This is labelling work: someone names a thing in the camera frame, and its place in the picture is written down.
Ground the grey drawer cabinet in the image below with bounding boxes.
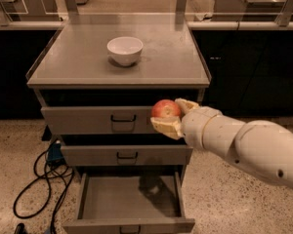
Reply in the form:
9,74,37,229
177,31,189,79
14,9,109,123
24,13,213,234

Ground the background steel table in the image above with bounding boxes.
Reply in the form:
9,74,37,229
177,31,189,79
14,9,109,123
212,0,286,21

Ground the grey bottom drawer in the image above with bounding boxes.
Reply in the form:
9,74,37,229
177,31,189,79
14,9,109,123
63,172,195,234

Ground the black floor cable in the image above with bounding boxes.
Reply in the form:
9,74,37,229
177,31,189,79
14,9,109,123
13,146,75,234

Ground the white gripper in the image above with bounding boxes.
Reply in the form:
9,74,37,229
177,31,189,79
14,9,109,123
150,98,222,148

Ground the grey top drawer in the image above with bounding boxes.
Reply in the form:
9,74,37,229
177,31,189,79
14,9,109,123
39,89,204,136

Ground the white counter rail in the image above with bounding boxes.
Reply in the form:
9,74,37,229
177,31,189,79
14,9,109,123
0,21,293,31

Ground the grey drawer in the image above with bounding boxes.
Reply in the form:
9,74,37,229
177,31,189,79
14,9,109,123
61,134,192,167
63,172,195,234
39,89,204,136

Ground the black object bottom left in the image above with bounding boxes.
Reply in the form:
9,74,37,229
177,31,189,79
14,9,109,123
14,223,28,234

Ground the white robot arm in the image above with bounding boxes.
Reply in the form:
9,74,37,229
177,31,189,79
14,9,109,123
150,98,293,189

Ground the white ceramic bowl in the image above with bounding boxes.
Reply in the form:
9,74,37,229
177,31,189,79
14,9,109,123
106,36,144,66

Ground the right glass panel post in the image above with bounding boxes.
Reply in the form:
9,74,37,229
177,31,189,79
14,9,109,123
175,0,189,17

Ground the red apple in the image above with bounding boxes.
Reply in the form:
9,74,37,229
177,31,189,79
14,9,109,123
151,99,181,118

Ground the grey middle drawer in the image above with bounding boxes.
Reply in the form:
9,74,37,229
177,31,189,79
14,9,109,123
61,134,192,167

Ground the blue power box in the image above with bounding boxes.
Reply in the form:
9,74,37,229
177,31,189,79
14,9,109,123
47,140,64,165

